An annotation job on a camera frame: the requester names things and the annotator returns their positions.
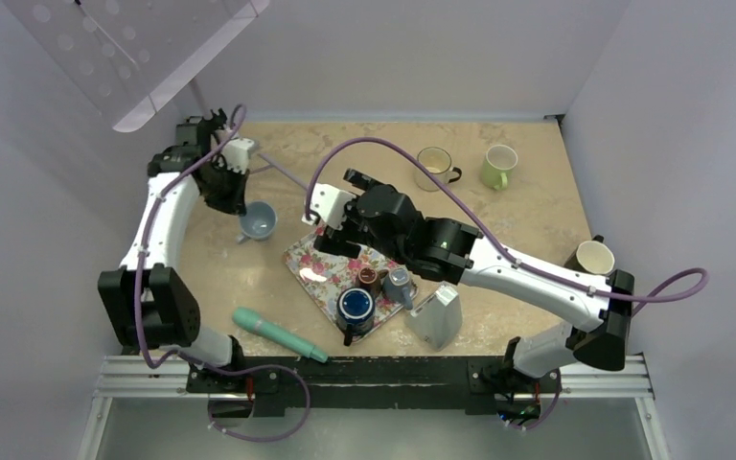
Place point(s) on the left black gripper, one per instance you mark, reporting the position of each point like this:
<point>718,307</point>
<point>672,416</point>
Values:
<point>235,204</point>

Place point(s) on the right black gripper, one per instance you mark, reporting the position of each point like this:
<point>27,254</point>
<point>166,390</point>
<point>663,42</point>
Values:
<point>341,241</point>

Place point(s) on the grey mug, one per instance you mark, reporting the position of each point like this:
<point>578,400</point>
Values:
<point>259,222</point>

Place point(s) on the brown small mug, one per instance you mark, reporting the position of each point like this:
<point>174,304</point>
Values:
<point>371,280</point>

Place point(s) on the blue-grey small mug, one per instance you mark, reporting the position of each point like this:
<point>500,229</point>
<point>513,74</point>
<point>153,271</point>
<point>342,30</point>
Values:
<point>398,288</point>

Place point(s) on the cream mug black handle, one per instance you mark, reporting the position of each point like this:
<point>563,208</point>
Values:
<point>439,164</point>

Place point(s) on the light green mug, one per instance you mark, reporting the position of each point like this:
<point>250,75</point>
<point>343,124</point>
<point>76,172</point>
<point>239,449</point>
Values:
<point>499,162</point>

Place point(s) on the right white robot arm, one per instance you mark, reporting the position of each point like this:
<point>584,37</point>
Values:
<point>595,322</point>

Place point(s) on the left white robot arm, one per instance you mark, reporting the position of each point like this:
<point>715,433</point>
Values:
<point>148,305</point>

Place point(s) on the dark blue mug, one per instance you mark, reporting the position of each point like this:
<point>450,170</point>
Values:
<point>354,314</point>

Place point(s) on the floral tray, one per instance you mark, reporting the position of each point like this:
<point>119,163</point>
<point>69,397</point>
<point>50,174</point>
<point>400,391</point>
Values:
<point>324,277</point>

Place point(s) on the silver tripod stand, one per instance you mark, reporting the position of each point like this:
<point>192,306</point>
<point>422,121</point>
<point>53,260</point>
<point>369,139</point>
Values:
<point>271,164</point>

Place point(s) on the silver wedge box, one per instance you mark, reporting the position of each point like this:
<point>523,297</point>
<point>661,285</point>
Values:
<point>437,320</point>

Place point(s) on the teal cylindrical bottle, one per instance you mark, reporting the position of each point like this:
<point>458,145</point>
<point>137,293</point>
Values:
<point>254,323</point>

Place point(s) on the perforated clear panel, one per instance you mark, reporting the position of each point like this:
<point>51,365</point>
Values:
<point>130,58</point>

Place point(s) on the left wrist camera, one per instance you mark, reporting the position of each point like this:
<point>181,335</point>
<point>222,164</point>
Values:
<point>236,155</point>

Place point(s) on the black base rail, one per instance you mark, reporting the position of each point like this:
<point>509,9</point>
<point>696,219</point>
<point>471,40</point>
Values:
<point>476,385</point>

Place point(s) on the aluminium frame rail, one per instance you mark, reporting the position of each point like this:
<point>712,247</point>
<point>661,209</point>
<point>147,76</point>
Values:
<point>128,377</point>

